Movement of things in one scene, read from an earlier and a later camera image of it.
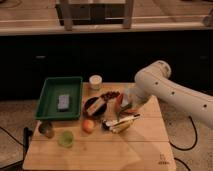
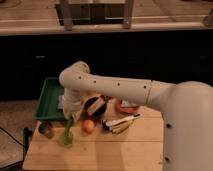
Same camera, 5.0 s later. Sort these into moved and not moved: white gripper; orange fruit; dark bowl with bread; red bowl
Moved: white gripper
Not moved: dark bowl with bread; red bowl; orange fruit
